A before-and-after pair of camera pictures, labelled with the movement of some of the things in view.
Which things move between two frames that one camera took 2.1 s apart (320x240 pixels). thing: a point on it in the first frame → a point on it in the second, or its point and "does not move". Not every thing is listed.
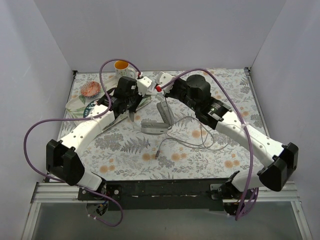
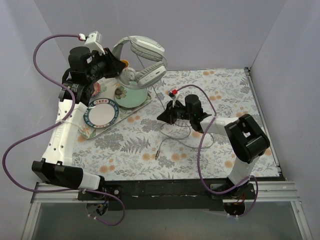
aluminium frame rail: x=44 y=192 does not move
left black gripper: x=131 y=100 → x=109 y=64
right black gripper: x=173 y=88 → x=173 y=113
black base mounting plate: x=161 y=194 does not move
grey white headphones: x=150 y=127 → x=147 y=49
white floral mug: x=123 y=68 does not move
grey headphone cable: x=212 y=145 → x=161 y=101
